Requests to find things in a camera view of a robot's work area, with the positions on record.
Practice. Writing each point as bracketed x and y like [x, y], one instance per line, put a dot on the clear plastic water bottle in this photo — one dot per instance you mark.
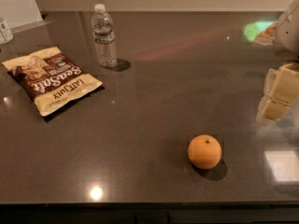
[104, 37]

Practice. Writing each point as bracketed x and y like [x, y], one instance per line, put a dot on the sea salt chips bag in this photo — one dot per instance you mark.
[51, 79]

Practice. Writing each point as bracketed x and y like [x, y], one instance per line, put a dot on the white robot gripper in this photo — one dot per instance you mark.
[287, 36]

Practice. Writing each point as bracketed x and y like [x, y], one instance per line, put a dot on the white container with label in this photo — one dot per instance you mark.
[5, 33]

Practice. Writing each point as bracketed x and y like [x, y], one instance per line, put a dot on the white leaning board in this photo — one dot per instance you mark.
[19, 12]

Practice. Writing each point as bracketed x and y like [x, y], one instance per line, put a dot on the orange fruit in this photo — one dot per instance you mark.
[204, 151]

